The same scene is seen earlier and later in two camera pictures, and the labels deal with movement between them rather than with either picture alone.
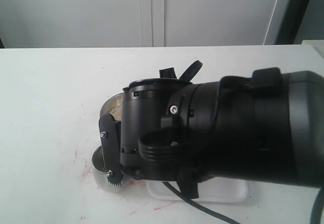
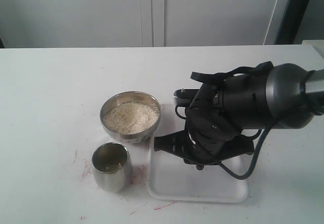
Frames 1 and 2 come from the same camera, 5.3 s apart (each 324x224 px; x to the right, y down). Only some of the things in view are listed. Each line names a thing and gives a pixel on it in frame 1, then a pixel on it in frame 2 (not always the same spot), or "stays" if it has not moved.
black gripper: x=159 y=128 -> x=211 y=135
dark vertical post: x=295 y=12 stays
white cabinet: x=123 y=13 stays
